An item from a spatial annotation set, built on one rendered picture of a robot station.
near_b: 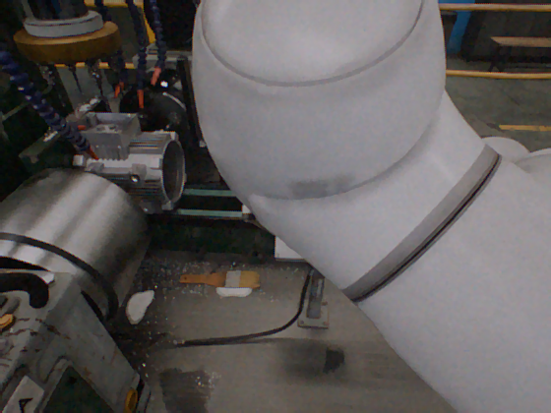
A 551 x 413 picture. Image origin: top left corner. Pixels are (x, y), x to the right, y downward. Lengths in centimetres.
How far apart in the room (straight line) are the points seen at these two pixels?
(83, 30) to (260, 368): 72
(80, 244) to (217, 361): 37
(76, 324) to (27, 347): 8
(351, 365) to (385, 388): 7
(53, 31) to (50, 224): 35
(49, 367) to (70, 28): 55
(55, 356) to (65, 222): 20
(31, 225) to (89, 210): 8
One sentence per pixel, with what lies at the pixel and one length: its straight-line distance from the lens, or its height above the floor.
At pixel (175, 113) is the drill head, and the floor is 108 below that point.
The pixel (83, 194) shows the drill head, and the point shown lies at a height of 115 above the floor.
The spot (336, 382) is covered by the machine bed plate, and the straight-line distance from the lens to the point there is 74.
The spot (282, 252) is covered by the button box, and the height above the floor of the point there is 105.
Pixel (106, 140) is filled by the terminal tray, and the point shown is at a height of 113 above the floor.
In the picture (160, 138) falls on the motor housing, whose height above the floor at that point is 111.
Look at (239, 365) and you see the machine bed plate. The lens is 75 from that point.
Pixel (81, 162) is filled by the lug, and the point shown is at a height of 108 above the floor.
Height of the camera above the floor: 148
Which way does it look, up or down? 41 degrees down
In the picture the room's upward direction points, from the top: straight up
